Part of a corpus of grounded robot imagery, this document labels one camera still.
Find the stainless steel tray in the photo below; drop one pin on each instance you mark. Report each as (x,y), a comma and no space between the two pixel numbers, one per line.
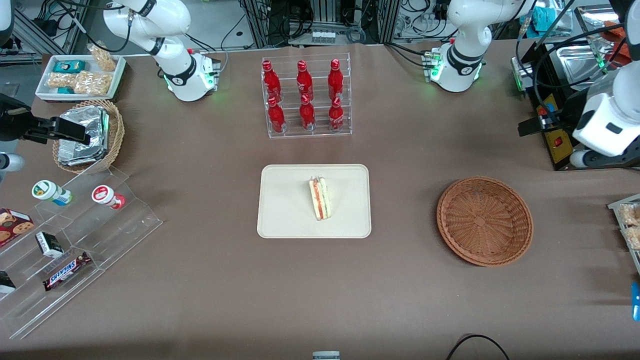
(575,59)

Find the beige plastic tray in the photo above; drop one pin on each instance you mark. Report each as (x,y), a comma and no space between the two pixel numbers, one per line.
(285,201)

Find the black box with red button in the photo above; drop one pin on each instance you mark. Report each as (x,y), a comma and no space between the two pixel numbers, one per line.
(542,82)

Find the aluminium foil container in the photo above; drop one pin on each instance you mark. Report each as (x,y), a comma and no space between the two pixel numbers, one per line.
(80,150)

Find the blue plastic object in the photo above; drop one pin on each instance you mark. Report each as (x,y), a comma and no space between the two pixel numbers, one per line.
(636,300)

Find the brown wicker basket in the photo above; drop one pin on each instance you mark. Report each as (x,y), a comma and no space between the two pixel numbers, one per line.
(482,220)

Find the rice cracker bag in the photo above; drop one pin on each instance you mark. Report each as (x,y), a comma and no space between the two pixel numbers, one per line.
(60,80)
(633,237)
(630,214)
(92,82)
(102,57)

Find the small teal snack pack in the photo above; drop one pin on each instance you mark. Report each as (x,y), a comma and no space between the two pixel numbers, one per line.
(65,90)

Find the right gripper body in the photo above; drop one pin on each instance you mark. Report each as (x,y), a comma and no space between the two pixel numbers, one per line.
(11,125)

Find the teal cloth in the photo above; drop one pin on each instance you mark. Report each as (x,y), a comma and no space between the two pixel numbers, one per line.
(542,19)

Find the clear acrylic bottle rack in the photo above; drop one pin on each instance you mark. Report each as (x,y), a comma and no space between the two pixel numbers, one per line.
(320,127)

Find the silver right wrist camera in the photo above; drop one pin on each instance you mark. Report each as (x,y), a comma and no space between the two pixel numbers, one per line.
(11,162)

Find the chocolate chip cookie box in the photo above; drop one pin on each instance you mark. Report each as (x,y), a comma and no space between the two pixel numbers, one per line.
(14,226)

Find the black snack pack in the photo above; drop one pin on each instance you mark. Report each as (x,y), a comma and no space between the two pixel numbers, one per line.
(6,282)

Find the light tan wicker basket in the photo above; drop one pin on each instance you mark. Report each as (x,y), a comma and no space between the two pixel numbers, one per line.
(116,132)

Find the small black white carton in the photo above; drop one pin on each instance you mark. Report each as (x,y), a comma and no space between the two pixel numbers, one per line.
(49,244)

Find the clear acrylic stepped stand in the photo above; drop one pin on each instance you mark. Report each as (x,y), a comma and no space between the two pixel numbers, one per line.
(120,235)

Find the red lid yogurt cup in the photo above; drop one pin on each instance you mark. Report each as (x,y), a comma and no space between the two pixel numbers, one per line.
(104,195)

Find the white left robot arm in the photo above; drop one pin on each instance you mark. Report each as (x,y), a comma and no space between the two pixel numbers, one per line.
(465,55)

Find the triangular sandwich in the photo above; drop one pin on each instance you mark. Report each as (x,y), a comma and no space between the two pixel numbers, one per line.
(320,199)

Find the teal snack box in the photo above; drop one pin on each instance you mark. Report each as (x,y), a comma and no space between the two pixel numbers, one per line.
(69,66)

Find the red cola bottle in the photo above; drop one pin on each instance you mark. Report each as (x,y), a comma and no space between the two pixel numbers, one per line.
(335,79)
(336,116)
(272,80)
(307,115)
(304,80)
(276,117)

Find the white rectangular snack tray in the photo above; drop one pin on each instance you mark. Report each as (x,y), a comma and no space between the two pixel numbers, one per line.
(45,67)

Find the grey device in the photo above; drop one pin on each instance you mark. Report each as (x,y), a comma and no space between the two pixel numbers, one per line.
(326,355)

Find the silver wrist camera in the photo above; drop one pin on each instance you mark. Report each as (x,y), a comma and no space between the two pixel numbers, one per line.
(11,162)
(580,159)

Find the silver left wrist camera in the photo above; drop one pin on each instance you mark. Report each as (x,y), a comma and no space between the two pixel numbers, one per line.
(580,159)

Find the green lid yogurt cup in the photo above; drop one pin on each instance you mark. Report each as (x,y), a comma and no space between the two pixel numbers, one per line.
(47,191)

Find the Snickers chocolate bar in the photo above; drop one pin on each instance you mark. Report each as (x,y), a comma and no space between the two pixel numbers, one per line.
(66,271)

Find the clear tray with snacks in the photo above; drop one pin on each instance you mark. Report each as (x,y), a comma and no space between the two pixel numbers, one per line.
(617,204)

